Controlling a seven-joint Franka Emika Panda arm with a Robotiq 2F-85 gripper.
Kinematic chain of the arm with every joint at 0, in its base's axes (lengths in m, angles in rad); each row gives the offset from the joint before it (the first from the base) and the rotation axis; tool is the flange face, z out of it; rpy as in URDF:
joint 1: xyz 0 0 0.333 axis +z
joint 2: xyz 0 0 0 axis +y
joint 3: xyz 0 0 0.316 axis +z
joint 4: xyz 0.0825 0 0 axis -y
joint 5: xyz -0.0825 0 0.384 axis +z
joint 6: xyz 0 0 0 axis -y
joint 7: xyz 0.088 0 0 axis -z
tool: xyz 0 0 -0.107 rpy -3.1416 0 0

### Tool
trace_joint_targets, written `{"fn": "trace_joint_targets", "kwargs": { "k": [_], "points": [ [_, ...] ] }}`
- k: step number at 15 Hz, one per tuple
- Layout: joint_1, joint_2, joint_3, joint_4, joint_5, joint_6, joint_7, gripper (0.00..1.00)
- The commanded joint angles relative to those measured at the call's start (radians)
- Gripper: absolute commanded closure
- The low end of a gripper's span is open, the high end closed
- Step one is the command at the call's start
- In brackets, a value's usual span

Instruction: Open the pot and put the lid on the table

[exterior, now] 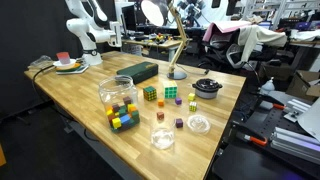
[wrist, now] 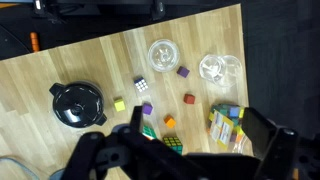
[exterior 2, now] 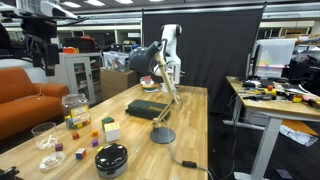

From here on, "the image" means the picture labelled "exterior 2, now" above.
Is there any white cabinet glass door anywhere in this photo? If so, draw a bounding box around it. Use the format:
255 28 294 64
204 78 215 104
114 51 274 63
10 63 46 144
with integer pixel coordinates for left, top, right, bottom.
56 53 103 105

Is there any green rubiks cube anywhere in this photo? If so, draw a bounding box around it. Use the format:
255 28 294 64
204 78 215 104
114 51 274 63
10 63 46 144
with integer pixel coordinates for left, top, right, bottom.
101 117 114 128

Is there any orange block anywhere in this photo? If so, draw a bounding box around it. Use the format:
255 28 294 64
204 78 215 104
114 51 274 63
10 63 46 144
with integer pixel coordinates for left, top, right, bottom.
92 130 99 137

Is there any lamp power cable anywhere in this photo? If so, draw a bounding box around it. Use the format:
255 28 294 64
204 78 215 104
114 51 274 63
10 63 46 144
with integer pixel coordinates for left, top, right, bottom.
161 118 214 180

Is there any purple block near cube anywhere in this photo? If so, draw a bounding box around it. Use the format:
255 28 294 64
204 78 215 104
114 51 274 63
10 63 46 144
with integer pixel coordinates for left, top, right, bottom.
91 139 99 147

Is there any side desk with clutter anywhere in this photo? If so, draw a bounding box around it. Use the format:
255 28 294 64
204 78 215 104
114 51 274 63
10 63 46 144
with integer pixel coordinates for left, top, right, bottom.
223 76 320 180

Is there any red-brown block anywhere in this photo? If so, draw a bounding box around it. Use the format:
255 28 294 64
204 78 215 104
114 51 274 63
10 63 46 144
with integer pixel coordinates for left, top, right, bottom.
72 132 80 140

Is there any wooden desk lamp grey shade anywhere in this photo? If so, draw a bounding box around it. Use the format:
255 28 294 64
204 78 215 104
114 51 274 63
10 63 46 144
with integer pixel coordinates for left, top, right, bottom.
128 40 184 145

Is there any multicolour small cube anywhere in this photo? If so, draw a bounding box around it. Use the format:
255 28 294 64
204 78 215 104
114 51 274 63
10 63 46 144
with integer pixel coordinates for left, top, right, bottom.
75 148 86 160

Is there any black pot lid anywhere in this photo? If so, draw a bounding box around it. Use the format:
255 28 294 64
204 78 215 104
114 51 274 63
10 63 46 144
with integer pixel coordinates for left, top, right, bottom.
95 143 128 170

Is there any dark green flat case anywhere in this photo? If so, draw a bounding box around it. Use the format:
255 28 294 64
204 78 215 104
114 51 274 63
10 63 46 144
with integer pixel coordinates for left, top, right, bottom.
125 99 169 120

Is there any glass jar of blocks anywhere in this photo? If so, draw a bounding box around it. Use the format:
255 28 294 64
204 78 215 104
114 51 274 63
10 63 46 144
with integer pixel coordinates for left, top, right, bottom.
61 93 91 130

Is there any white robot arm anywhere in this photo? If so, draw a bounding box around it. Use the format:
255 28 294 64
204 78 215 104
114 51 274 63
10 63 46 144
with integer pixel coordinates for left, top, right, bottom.
21 16 182 92

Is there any clear plastic cup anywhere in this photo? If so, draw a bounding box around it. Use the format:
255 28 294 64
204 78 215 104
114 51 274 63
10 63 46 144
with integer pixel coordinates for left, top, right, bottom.
31 122 58 149

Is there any computer monitor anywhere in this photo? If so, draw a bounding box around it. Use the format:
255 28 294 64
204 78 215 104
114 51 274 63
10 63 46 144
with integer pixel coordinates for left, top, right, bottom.
247 44 262 80

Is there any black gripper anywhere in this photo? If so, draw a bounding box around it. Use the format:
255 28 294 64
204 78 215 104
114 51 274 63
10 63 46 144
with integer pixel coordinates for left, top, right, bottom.
21 16 59 76

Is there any grey pot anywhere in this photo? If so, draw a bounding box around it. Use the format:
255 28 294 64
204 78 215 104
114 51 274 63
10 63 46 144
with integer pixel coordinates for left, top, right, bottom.
97 164 127 179

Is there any clear plastic lid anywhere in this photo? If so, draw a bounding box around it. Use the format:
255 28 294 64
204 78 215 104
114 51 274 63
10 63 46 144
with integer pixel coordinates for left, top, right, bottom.
39 151 66 171

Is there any cardboard box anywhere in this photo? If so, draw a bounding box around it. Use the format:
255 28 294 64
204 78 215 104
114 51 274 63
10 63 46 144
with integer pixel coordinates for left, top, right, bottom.
100 69 137 100

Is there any black curtain divider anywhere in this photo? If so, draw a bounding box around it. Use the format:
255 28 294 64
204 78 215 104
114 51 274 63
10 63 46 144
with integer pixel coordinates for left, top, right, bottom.
142 6 264 115

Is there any white rubiks cube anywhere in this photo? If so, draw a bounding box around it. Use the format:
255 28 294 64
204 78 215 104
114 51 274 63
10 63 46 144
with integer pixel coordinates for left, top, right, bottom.
104 122 120 142

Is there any orange sofa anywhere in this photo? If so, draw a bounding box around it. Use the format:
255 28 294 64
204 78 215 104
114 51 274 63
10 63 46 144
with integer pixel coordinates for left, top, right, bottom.
0 67 69 140

